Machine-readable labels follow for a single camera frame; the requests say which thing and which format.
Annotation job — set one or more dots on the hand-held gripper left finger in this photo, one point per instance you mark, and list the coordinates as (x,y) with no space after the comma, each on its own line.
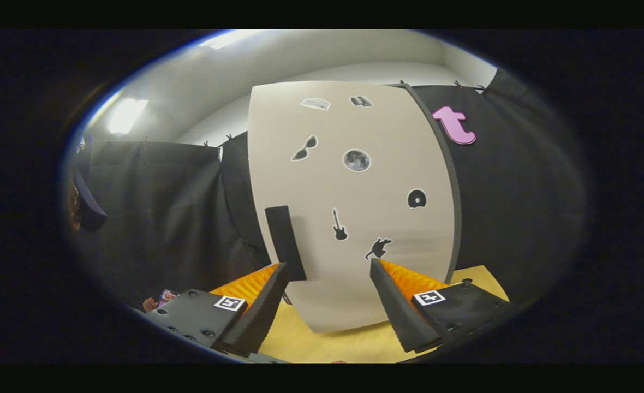
(259,311)

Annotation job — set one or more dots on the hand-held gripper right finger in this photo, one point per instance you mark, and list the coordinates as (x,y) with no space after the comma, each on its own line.
(398,311)

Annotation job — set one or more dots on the smartphone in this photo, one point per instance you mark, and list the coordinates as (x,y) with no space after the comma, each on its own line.
(168,297)

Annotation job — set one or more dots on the grey cabinet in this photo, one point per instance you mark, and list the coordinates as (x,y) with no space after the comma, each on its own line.
(457,218)

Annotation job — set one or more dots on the ceiling light panel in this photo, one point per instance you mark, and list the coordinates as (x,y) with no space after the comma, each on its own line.
(127,115)

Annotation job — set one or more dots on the long ceiling light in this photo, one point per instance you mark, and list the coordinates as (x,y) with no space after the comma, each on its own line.
(229,38)

